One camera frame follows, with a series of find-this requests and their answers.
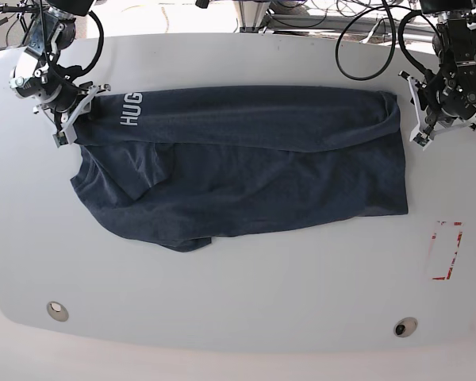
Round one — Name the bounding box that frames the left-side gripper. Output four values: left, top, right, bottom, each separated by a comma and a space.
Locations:
398, 71, 476, 142

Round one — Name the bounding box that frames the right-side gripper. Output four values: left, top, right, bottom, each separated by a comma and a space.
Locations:
33, 83, 111, 137

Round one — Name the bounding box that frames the dark blue T-shirt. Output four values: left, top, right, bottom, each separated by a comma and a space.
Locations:
71, 86, 409, 252

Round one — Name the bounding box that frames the left-side robot arm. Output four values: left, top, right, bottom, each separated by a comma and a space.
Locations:
397, 1, 476, 148

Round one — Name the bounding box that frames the right-side robot arm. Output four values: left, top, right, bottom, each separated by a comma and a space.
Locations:
9, 1, 110, 146

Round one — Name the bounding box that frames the black tripod stand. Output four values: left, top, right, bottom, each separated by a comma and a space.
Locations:
0, 1, 48, 49

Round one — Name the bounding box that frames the red tape rectangle marking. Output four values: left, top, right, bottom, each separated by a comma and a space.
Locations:
426, 221, 463, 281

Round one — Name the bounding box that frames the left table grommet hole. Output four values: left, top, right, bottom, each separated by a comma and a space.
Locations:
46, 301, 69, 322

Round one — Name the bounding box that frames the table grommet hole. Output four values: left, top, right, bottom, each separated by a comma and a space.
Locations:
46, 301, 69, 322
393, 317, 418, 338

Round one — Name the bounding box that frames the right table grommet hole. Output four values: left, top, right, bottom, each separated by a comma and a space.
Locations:
393, 317, 418, 338

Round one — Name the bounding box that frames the right-side wrist camera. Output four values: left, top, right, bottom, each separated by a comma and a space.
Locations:
52, 131, 77, 148

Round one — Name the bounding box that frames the left-side wrist camera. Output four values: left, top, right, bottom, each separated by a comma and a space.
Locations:
413, 133, 432, 150

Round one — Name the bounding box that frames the right-side arm black cable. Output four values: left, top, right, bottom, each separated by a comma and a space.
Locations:
55, 10, 106, 87

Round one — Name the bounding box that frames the metal frame post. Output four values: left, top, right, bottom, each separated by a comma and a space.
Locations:
233, 1, 271, 33

